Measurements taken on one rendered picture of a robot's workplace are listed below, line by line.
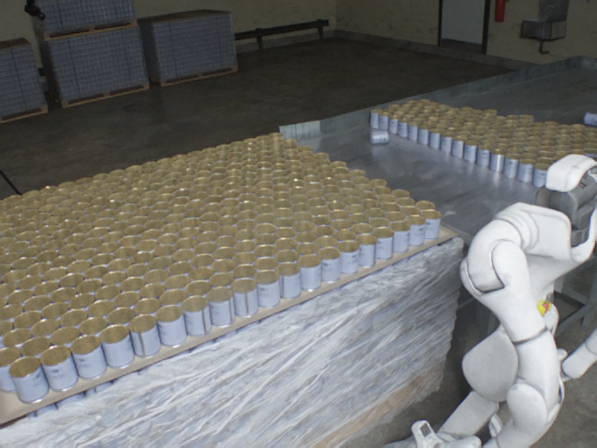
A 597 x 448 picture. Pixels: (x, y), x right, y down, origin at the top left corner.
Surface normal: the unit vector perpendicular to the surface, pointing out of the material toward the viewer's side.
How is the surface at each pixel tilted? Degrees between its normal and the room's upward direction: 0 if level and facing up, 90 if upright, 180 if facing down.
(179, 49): 90
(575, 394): 0
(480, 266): 76
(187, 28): 89
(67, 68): 91
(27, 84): 89
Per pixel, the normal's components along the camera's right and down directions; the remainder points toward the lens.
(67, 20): 0.52, 0.41
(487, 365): -0.79, 0.32
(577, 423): -0.06, -0.88
